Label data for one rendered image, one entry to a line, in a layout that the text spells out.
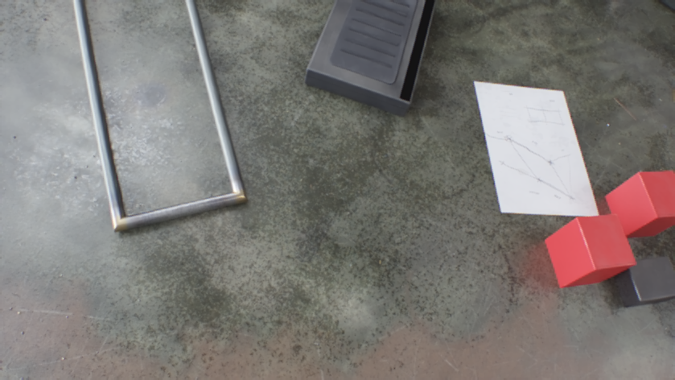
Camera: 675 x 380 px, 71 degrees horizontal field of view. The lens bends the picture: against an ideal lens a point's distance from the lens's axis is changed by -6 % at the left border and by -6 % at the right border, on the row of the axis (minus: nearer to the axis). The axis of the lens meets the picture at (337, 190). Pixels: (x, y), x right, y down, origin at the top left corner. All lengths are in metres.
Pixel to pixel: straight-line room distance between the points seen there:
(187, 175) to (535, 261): 0.30
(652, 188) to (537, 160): 0.10
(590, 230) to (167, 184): 0.34
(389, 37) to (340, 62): 0.06
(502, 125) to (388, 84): 0.12
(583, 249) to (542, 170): 0.11
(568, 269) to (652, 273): 0.08
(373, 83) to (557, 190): 0.20
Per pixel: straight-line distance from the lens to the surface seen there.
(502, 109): 0.53
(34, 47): 0.53
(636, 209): 0.51
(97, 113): 0.46
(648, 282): 0.50
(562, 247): 0.46
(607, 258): 0.44
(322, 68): 0.47
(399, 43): 0.51
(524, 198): 0.49
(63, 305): 0.40
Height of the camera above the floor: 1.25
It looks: 61 degrees down
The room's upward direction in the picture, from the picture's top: 22 degrees clockwise
